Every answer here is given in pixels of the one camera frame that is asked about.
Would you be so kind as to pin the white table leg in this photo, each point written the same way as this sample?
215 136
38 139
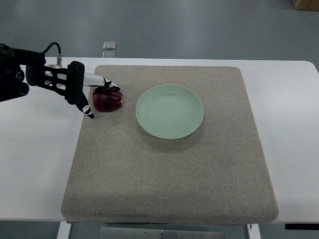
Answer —
64 230
253 231

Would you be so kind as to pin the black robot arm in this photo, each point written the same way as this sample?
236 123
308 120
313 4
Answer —
20 69

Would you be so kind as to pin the beige fabric cushion mat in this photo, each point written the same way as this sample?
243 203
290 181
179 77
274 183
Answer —
216 176

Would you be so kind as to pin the metal floor plate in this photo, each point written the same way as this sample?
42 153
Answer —
109 45
109 54

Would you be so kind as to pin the white table leg right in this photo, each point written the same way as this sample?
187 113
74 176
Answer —
253 231

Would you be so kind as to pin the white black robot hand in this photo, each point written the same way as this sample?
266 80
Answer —
76 79

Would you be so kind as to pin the dark red apple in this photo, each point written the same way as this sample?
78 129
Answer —
107 100

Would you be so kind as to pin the upper metal floor plate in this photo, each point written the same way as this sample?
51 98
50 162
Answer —
109 45

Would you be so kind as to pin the white table leg left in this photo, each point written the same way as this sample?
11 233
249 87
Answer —
64 230

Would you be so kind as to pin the lower metal floor plate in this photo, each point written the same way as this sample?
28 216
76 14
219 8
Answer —
109 54

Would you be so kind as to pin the black table control panel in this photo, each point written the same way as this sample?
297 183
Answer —
308 227

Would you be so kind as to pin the light green plate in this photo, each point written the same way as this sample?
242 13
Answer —
169 111

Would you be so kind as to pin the grey metal base plate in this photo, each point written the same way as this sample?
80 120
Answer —
131 233

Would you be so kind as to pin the cardboard box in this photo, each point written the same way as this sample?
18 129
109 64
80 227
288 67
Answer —
307 5

